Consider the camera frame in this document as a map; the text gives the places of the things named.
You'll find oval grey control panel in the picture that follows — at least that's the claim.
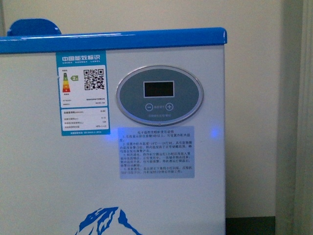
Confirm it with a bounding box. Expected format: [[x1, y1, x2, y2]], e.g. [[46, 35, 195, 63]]
[[116, 65, 204, 126]]

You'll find white instruction sticker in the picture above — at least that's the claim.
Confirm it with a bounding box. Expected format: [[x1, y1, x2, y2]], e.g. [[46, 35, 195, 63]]
[[118, 126, 195, 179]]

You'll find white blue chest freezer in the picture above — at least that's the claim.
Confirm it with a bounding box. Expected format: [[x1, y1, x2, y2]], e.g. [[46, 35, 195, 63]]
[[0, 27, 227, 235]]

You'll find blue energy efficiency label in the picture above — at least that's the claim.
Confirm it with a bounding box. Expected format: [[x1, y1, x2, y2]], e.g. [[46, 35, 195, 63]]
[[56, 51, 111, 136]]

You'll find white curtain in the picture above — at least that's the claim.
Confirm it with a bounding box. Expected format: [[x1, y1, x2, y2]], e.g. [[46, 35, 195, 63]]
[[276, 0, 313, 235]]

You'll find blue lid handle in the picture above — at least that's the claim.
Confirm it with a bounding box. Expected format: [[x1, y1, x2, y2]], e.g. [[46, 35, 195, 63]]
[[7, 18, 62, 36]]

